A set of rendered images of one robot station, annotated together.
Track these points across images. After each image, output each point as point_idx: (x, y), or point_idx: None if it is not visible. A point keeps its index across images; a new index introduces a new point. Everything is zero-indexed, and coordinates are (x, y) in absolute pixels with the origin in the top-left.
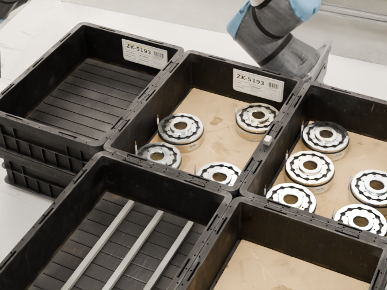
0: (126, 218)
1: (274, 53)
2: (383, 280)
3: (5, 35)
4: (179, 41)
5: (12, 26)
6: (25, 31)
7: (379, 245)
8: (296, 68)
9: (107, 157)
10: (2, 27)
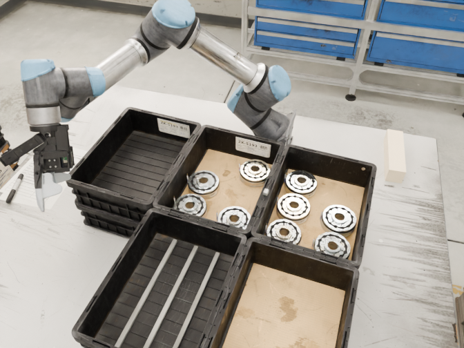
0: (172, 253)
1: (260, 121)
2: None
3: None
4: (193, 110)
5: None
6: (88, 108)
7: (351, 268)
8: (275, 130)
9: (156, 213)
10: None
